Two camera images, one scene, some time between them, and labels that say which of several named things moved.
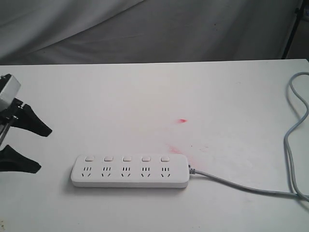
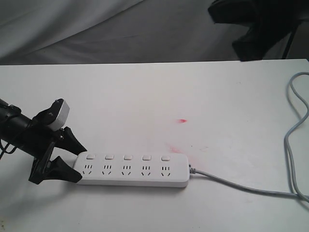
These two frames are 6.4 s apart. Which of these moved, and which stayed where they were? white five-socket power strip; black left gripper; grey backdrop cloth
Moved: black left gripper
Stayed: grey backdrop cloth; white five-socket power strip
